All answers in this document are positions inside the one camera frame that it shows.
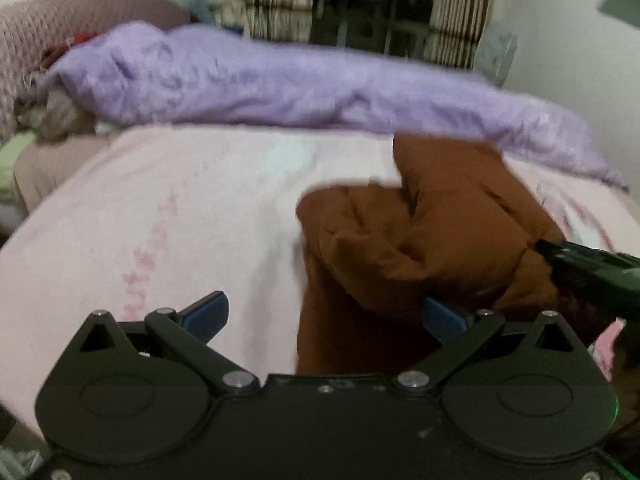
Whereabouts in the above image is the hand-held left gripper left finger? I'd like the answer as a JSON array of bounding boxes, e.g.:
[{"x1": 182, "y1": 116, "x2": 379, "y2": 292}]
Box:
[{"x1": 74, "y1": 290, "x2": 262, "y2": 397}]

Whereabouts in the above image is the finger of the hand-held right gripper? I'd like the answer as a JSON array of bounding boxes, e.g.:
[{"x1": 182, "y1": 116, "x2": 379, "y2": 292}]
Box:
[{"x1": 533, "y1": 238, "x2": 596, "y2": 286}]

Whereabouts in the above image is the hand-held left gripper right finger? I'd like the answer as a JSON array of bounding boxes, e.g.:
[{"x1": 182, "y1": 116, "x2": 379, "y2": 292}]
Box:
[{"x1": 392, "y1": 296, "x2": 577, "y2": 397}]

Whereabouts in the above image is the brown garment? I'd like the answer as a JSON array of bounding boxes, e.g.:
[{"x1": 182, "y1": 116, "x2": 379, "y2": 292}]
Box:
[{"x1": 295, "y1": 132, "x2": 640, "y2": 466}]

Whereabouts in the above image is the pink bed sheet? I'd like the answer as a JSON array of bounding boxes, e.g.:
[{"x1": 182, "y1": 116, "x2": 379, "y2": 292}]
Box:
[{"x1": 0, "y1": 122, "x2": 640, "y2": 436}]

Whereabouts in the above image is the purple blanket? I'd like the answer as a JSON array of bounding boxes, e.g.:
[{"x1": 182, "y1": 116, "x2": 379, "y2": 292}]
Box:
[{"x1": 47, "y1": 21, "x2": 628, "y2": 191}]

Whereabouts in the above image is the light green cloth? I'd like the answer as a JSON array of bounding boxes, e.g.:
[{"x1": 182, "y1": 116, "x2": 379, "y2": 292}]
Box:
[{"x1": 0, "y1": 131, "x2": 38, "y2": 195}]

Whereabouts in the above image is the grey brown plush toy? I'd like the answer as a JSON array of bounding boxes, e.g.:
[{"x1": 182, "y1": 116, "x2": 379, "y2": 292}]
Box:
[{"x1": 14, "y1": 82, "x2": 98, "y2": 142}]

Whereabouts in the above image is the blue bundle of cloth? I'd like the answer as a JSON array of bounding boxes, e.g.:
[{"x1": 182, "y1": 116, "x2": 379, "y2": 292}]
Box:
[{"x1": 192, "y1": 0, "x2": 251, "y2": 38}]

